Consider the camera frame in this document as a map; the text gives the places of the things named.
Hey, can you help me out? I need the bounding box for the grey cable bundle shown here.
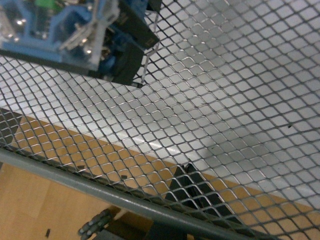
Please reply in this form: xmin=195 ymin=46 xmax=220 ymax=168
xmin=77 ymin=209 xmax=113 ymax=237

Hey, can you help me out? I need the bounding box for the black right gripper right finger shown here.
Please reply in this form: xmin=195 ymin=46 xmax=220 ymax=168
xmin=186 ymin=163 xmax=240 ymax=224

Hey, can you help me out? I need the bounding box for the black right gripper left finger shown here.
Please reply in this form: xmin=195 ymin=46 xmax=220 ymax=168
xmin=165 ymin=165 xmax=192 ymax=208

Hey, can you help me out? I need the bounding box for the silver mesh three-tier rack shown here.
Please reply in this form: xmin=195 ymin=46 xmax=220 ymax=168
xmin=0 ymin=0 xmax=320 ymax=240

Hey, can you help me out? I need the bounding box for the red mushroom push button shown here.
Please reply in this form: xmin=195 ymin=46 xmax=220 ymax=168
xmin=0 ymin=0 xmax=162 ymax=88

